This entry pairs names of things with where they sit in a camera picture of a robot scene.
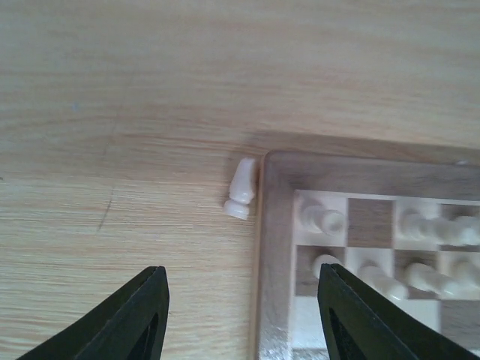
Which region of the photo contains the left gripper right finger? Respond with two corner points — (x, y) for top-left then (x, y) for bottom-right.
(317, 263), (476, 359)

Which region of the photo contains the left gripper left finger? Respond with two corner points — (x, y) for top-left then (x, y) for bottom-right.
(20, 266), (169, 359)

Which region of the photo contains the white piece pair one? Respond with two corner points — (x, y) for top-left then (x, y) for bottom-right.
(300, 205), (347, 236)
(400, 212), (462, 246)

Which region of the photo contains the white knight chess piece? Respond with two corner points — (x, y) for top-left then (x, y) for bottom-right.
(223, 157), (257, 220)

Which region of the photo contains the white pawn board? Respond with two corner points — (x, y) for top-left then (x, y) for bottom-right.
(358, 265), (408, 301)

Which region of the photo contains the wooden chess board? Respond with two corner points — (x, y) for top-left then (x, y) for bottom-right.
(250, 151), (479, 359)

